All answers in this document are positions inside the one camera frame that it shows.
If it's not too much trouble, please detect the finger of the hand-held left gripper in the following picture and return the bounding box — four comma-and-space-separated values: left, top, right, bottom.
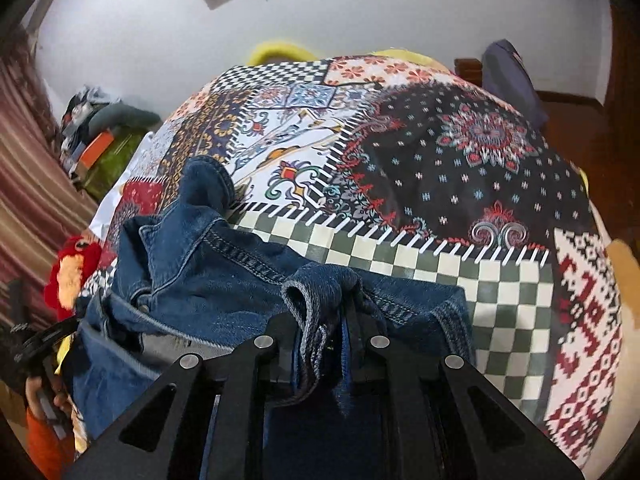
22, 316, 83, 356

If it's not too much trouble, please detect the person's left forearm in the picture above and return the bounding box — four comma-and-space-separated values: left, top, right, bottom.
25, 407, 78, 480

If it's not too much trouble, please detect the person's left hand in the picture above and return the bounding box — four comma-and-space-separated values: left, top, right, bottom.
25, 375, 76, 418

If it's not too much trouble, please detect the red plush toy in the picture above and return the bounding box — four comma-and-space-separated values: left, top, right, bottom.
44, 235, 103, 321

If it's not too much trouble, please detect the striped brown curtain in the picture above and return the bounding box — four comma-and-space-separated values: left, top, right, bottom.
0, 25, 101, 331

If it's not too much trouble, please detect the yellow fuzzy cushion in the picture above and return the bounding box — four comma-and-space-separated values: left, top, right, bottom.
247, 42, 318, 67

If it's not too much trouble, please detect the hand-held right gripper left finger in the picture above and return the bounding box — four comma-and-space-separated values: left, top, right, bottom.
65, 312, 303, 480

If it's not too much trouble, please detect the wooden bed post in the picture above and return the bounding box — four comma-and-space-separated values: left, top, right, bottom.
454, 57, 485, 88

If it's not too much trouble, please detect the blue denim jacket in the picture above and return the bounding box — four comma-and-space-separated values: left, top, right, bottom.
70, 155, 476, 480

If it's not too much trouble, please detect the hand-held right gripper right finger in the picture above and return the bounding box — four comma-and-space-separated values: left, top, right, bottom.
340, 300, 586, 480

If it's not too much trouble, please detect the orange box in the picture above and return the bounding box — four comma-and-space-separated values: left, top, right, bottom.
77, 131, 115, 171

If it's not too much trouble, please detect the patchwork printed bedspread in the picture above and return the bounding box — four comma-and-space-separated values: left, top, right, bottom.
80, 52, 626, 466

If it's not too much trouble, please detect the grey-blue backpack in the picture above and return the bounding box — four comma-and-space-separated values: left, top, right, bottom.
481, 39, 550, 128

